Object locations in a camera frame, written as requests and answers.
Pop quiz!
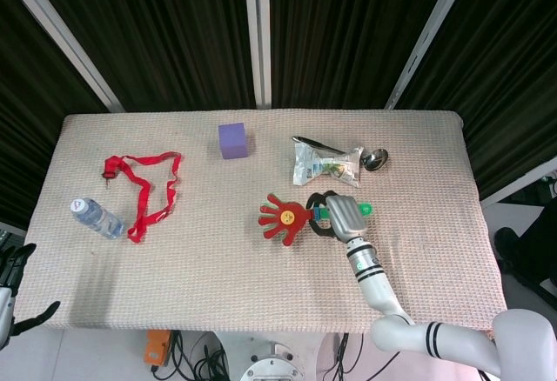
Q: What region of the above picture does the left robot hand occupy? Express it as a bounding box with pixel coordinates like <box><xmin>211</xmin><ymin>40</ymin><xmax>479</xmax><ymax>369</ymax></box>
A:
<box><xmin>0</xmin><ymin>243</ymin><xmax>61</xmax><ymax>351</ymax></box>

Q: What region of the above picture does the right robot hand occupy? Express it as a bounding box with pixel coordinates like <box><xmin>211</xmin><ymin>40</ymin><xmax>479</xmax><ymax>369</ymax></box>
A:
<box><xmin>305</xmin><ymin>190</ymin><xmax>369</xmax><ymax>244</ymax></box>

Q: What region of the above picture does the red hand clapper toy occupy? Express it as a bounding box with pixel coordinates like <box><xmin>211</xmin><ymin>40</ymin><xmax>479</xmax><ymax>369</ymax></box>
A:
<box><xmin>258</xmin><ymin>192</ymin><xmax>375</xmax><ymax>246</ymax></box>

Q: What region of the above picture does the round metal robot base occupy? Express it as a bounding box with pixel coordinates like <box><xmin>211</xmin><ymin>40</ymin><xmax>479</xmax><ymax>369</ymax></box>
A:
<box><xmin>239</xmin><ymin>340</ymin><xmax>305</xmax><ymax>381</ymax></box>

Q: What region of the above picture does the orange device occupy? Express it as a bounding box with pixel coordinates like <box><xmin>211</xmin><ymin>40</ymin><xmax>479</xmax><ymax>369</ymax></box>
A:
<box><xmin>144</xmin><ymin>330</ymin><xmax>175</xmax><ymax>364</ymax></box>

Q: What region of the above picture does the silver foil snack packet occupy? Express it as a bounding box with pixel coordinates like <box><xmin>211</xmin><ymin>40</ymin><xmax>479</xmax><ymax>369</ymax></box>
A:
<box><xmin>292</xmin><ymin>142</ymin><xmax>365</xmax><ymax>189</ymax></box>

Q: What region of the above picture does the metal spoon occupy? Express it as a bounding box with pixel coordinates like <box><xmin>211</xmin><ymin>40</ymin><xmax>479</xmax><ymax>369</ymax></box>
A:
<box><xmin>291</xmin><ymin>136</ymin><xmax>390</xmax><ymax>172</ymax></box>

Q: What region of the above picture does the clear plastic water bottle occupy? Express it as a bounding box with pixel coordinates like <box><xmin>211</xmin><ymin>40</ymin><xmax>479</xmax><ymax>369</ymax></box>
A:
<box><xmin>69</xmin><ymin>197</ymin><xmax>125</xmax><ymax>240</ymax></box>

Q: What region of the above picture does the beige waffle-weave tablecloth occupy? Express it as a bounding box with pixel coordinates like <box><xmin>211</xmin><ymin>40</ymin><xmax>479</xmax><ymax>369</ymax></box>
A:
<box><xmin>24</xmin><ymin>109</ymin><xmax>508</xmax><ymax>342</ymax></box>

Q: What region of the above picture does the purple foam block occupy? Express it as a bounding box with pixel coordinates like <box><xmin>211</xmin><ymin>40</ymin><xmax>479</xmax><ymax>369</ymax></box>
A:
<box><xmin>218</xmin><ymin>123</ymin><xmax>250</xmax><ymax>160</ymax></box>

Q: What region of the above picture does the dark pleated curtain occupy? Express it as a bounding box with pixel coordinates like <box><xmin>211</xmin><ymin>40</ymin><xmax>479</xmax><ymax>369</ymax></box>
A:
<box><xmin>0</xmin><ymin>0</ymin><xmax>557</xmax><ymax>243</ymax></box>

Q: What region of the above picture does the black cable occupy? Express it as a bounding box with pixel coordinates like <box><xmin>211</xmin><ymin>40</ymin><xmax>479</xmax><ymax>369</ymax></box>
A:
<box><xmin>332</xmin><ymin>332</ymin><xmax>401</xmax><ymax>381</ymax></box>
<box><xmin>171</xmin><ymin>331</ymin><xmax>232</xmax><ymax>381</ymax></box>

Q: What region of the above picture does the red lanyard ribbon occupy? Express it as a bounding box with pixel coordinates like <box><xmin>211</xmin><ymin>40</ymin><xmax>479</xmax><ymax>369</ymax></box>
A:
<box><xmin>102</xmin><ymin>151</ymin><xmax>183</xmax><ymax>244</ymax></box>

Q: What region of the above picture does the white frame post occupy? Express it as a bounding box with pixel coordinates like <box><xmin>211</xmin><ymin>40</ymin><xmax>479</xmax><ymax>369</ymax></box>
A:
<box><xmin>0</xmin><ymin>0</ymin><xmax>124</xmax><ymax>111</ymax></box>
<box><xmin>243</xmin><ymin>0</ymin><xmax>273</xmax><ymax>110</ymax></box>
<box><xmin>385</xmin><ymin>0</ymin><xmax>487</xmax><ymax>110</ymax></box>

